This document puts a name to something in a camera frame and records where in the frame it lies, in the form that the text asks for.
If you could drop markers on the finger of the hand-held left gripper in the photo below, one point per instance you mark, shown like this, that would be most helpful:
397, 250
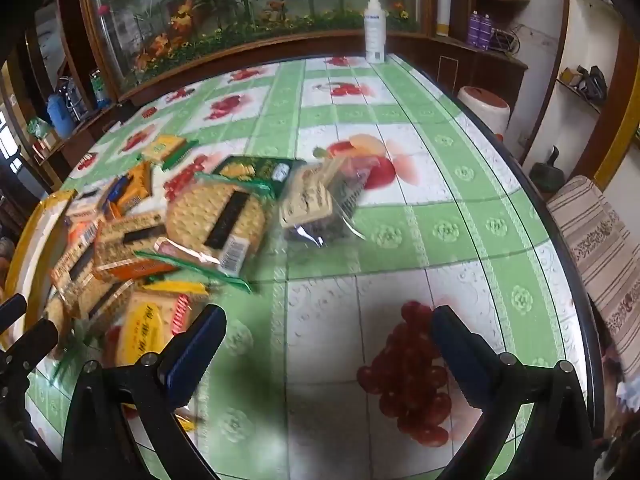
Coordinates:
35, 340
12, 307

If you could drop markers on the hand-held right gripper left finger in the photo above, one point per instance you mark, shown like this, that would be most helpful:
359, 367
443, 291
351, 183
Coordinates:
192, 360

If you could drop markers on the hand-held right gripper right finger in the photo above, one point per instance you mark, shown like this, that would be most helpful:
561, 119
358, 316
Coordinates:
460, 360

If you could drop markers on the cracker packet yellow edge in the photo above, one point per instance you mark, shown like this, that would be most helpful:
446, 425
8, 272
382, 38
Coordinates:
150, 320

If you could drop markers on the orange snack packet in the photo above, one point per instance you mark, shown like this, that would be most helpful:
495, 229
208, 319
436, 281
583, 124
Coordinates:
85, 210

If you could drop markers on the round cracker packet green edge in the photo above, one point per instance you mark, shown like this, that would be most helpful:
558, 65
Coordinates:
210, 215

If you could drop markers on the dark green cracker packet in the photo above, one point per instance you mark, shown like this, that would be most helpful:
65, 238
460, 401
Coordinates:
250, 167

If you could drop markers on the square cracker packet green edge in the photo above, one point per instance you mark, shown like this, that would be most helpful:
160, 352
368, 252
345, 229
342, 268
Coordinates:
162, 149

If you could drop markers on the small cardboard box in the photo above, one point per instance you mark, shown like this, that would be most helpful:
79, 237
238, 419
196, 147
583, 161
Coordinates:
47, 142

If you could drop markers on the striped cushioned chair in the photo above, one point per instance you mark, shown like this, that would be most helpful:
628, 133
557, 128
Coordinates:
595, 240

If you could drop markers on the green bag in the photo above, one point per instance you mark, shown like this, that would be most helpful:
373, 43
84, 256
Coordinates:
37, 127

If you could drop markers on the blue water jug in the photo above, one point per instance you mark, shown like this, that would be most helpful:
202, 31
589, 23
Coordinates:
60, 117

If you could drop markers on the clear wrapped biscuit packet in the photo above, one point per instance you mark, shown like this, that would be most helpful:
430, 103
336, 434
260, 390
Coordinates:
315, 200

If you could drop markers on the dark green pot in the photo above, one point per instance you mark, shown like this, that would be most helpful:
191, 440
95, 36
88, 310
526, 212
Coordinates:
547, 172

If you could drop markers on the green bottle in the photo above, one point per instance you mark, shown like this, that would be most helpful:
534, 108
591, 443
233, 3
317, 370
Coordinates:
100, 87

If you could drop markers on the dark shoes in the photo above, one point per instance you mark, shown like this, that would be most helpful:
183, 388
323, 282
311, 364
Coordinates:
594, 82

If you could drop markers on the purple spray can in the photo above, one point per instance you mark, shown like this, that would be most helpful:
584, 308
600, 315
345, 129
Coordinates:
472, 30
485, 31

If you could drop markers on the white spray bottle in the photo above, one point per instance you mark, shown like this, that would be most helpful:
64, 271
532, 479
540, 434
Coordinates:
375, 30

